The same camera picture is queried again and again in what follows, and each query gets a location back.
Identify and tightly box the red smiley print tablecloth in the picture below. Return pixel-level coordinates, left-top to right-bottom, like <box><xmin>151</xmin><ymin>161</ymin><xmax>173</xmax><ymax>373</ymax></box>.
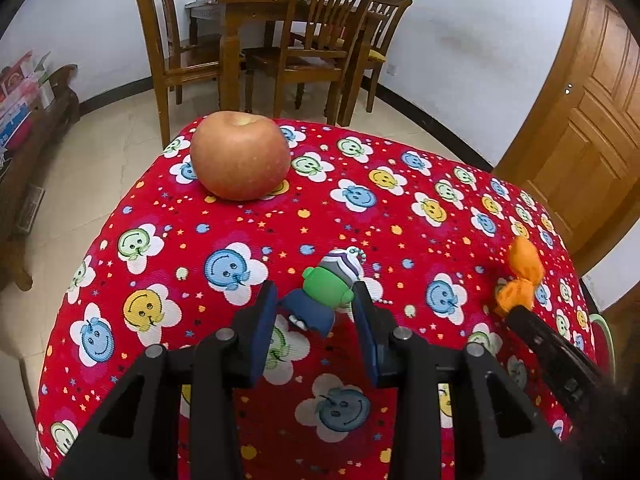
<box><xmin>35</xmin><ymin>115</ymin><xmax>601</xmax><ymax>480</ymax></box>

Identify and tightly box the wooden chair with yellow cushion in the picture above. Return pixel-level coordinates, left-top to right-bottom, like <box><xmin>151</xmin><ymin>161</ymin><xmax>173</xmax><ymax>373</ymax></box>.
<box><xmin>340</xmin><ymin>0</ymin><xmax>413</xmax><ymax>116</ymax></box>

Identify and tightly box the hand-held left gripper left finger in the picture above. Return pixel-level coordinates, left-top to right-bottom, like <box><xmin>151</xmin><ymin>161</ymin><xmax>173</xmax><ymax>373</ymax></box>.
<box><xmin>55</xmin><ymin>280</ymin><xmax>279</xmax><ymax>480</ymax></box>

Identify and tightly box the wooden dining table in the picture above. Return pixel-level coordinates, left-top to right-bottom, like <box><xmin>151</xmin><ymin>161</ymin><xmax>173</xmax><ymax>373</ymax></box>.
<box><xmin>185</xmin><ymin>0</ymin><xmax>371</xmax><ymax>113</ymax></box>

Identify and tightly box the green and blue toy figure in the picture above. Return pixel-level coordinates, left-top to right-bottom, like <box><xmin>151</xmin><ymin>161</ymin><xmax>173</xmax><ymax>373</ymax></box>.
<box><xmin>277</xmin><ymin>247</ymin><xmax>391</xmax><ymax>338</ymax></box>

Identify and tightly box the red bin with green rim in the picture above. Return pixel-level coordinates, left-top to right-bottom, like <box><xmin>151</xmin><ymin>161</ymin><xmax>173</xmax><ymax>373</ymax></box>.
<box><xmin>587</xmin><ymin>311</ymin><xmax>617</xmax><ymax>376</ymax></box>

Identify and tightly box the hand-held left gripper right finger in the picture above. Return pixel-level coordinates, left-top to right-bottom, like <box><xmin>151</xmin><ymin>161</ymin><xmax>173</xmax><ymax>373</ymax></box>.
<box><xmin>351</xmin><ymin>280</ymin><xmax>583</xmax><ymax>480</ymax></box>

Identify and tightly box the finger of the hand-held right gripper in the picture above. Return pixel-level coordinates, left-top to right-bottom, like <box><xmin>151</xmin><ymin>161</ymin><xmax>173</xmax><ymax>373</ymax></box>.
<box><xmin>504</xmin><ymin>311</ymin><xmax>599</xmax><ymax>405</ymax></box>
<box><xmin>509</xmin><ymin>305</ymin><xmax>609</xmax><ymax>379</ymax></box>

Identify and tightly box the pile of colourful boxes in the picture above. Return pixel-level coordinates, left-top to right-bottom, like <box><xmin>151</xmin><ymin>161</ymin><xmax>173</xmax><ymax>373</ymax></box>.
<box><xmin>0</xmin><ymin>50</ymin><xmax>55</xmax><ymax>148</ymax></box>

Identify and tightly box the dark wooden shelf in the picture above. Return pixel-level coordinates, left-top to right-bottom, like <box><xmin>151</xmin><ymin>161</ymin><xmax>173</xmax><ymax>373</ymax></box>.
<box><xmin>0</xmin><ymin>64</ymin><xmax>82</xmax><ymax>292</ymax></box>

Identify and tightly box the orange candy-shaped toy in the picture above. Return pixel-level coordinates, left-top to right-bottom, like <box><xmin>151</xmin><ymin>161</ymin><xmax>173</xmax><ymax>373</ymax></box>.
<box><xmin>494</xmin><ymin>236</ymin><xmax>546</xmax><ymax>317</ymax></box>

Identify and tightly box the wooden door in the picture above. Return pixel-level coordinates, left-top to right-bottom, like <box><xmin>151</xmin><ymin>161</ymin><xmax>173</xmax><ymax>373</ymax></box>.
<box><xmin>494</xmin><ymin>0</ymin><xmax>640</xmax><ymax>271</ymax></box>
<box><xmin>520</xmin><ymin>0</ymin><xmax>640</xmax><ymax>257</ymax></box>

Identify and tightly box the wooden dining chair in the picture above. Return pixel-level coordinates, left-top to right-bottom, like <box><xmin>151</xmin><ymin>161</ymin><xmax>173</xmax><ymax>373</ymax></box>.
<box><xmin>243</xmin><ymin>0</ymin><xmax>388</xmax><ymax>128</ymax></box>
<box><xmin>156</xmin><ymin>0</ymin><xmax>223</xmax><ymax>106</ymax></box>
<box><xmin>125</xmin><ymin>0</ymin><xmax>223</xmax><ymax>148</ymax></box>

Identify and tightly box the red apple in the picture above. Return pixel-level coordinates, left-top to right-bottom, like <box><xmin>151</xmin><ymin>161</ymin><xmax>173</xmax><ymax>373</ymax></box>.
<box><xmin>190</xmin><ymin>110</ymin><xmax>292</xmax><ymax>202</ymax></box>

